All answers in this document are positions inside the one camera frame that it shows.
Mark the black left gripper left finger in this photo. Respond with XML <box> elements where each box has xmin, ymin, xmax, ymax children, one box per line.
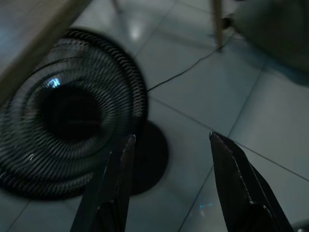
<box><xmin>69</xmin><ymin>134</ymin><xmax>137</xmax><ymax>232</ymax></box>

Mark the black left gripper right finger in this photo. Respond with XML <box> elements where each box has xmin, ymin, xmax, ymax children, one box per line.
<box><xmin>209</xmin><ymin>131</ymin><xmax>295</xmax><ymax>232</ymax></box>

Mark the black floor fan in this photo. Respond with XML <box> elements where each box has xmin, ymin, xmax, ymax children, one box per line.
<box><xmin>0</xmin><ymin>28</ymin><xmax>169</xmax><ymax>201</ymax></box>

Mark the dark grey bulky bag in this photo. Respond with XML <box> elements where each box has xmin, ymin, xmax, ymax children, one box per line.
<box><xmin>233</xmin><ymin>0</ymin><xmax>309</xmax><ymax>84</ymax></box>

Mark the light wooden table leg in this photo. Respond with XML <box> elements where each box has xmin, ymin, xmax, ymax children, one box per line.
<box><xmin>211</xmin><ymin>0</ymin><xmax>225</xmax><ymax>48</ymax></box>

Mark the thin black floor cable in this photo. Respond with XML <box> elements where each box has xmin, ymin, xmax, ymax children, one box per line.
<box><xmin>146</xmin><ymin>14</ymin><xmax>239</xmax><ymax>92</ymax></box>

